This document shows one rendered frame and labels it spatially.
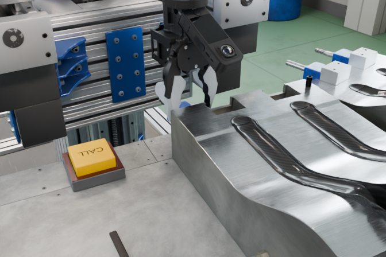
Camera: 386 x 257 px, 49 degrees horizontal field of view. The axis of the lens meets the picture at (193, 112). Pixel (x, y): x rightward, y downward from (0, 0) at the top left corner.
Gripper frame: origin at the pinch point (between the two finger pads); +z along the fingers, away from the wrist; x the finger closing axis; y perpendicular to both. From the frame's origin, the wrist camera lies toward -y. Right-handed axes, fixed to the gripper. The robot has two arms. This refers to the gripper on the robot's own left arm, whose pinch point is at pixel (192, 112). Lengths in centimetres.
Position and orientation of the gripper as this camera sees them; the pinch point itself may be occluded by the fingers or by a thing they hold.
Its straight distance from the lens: 73.7
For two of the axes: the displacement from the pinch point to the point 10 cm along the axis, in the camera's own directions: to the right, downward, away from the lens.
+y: -5.9, -4.0, 7.0
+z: 0.0, 8.7, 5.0
